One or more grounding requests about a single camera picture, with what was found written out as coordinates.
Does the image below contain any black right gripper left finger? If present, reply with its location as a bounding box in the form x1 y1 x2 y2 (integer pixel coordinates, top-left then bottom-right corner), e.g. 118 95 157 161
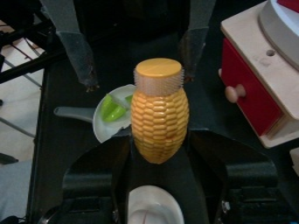
41 135 133 224

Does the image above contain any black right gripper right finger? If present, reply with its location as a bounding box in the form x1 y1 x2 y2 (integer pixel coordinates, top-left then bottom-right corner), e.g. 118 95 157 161
190 130 299 224

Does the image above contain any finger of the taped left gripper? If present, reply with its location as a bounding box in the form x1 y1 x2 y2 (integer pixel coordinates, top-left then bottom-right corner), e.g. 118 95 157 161
181 0 218 83
39 0 101 92

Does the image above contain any yellow toy corn cob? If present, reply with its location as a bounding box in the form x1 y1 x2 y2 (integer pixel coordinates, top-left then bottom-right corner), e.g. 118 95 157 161
130 57 192 165

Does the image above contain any white round plate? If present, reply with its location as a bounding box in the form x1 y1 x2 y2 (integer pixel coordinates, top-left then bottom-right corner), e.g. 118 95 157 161
127 185 186 224

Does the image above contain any large green toy pepper piece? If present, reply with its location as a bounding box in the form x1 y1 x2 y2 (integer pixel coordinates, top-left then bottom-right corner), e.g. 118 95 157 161
101 94 129 123

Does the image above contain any wooden toy stove red drawer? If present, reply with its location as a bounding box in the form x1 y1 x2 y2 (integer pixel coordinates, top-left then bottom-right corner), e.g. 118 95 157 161
218 0 299 150

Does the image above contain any grey metal rod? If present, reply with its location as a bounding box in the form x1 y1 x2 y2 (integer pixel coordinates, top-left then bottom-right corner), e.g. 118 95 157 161
0 116 38 139

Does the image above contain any black frame bar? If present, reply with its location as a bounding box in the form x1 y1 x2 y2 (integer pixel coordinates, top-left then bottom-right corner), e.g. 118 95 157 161
0 47 69 85

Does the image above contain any white toy pan grey handle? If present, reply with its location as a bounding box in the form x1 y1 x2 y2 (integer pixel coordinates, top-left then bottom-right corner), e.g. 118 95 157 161
53 84 138 144

